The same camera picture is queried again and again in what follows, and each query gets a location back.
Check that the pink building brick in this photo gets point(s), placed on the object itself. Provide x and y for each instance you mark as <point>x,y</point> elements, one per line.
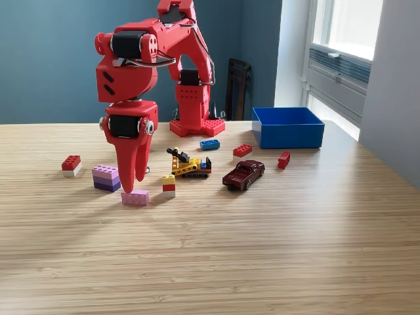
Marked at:
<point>138,198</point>

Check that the red and white brick stack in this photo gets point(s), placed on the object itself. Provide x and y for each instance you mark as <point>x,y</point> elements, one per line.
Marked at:
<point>71,165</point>
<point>242,151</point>

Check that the dark red toy car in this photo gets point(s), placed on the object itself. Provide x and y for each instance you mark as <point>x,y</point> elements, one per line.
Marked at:
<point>243,175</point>

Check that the blue plastic bin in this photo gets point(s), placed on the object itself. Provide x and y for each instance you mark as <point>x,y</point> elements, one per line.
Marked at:
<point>288,138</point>

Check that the pink and purple brick stack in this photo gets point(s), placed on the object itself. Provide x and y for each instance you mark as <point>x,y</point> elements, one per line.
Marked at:
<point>105,178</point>

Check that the yellow red white brick stack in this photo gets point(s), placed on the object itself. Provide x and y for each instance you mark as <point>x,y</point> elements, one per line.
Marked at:
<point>168,187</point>

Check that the small yellow toy digger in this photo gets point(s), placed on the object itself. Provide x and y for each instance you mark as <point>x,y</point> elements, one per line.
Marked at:
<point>190,167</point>

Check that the flat blue building brick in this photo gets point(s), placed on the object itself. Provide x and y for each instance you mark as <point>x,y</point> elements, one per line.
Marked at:
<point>210,145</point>

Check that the black chair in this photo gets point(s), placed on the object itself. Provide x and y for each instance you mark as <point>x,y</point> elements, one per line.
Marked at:
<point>238,85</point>

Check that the small red building brick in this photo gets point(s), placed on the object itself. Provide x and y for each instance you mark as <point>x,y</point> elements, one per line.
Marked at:
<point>283,160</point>

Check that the grey window vent grille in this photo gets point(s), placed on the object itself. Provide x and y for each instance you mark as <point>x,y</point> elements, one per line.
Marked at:
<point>348,67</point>

